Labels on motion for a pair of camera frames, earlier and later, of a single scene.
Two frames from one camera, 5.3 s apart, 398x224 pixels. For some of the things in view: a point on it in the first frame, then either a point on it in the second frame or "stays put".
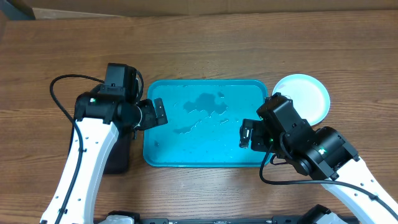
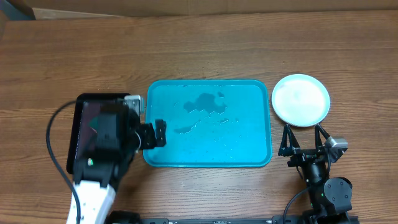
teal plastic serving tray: (204, 118) stays put
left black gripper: (150, 118) → (148, 140)
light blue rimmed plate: (310, 99) stays put
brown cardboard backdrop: (66, 9) stays put
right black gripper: (263, 144) → (303, 155)
